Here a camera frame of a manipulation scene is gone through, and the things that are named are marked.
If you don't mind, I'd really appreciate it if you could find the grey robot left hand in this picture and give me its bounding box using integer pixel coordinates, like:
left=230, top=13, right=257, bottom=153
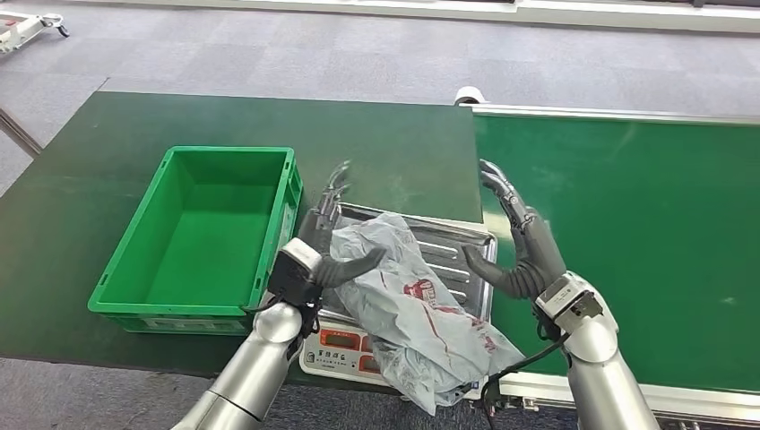
left=295, top=159, right=388, bottom=290

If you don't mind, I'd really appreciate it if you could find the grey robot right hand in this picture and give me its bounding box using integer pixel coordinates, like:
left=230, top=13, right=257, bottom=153
left=461, top=158, right=569, bottom=302

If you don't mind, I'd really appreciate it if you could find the grey plastic mail package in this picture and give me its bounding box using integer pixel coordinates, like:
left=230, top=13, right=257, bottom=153
left=328, top=211, right=527, bottom=417

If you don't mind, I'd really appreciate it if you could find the green conveyor belt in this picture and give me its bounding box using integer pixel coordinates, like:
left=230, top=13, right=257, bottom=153
left=457, top=104, right=760, bottom=419

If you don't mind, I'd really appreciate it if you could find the white conveyor roller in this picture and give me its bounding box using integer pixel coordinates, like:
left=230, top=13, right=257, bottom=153
left=453, top=85, right=489, bottom=108

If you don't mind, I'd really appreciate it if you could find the steel weighing tray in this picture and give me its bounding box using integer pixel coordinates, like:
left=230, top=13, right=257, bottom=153
left=315, top=202, right=498, bottom=325

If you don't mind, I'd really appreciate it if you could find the white electronic scale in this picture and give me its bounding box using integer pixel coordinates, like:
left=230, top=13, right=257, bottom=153
left=298, top=313, right=492, bottom=403

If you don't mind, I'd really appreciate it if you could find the green plastic crate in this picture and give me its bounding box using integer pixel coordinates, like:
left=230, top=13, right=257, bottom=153
left=87, top=145, right=305, bottom=337

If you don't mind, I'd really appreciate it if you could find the metal table leg bar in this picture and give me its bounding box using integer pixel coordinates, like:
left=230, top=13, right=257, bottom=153
left=0, top=108, right=45, bottom=158

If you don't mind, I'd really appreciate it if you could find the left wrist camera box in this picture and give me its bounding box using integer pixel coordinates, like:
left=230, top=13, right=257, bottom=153
left=267, top=237, right=325, bottom=307

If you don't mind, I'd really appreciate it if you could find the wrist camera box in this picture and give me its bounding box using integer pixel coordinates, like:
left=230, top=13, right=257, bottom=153
left=533, top=271, right=604, bottom=335
left=267, top=237, right=325, bottom=307

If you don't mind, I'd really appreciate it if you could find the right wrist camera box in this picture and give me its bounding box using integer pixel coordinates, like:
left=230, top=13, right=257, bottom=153
left=533, top=271, right=604, bottom=335

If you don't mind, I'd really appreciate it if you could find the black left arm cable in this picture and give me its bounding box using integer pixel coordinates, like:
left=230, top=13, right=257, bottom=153
left=239, top=295, right=281, bottom=317

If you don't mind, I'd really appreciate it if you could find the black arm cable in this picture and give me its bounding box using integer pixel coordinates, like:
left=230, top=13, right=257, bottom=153
left=479, top=331, right=573, bottom=430
left=239, top=295, right=281, bottom=317

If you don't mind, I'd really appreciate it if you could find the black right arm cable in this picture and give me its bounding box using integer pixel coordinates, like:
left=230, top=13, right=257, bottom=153
left=479, top=331, right=573, bottom=430

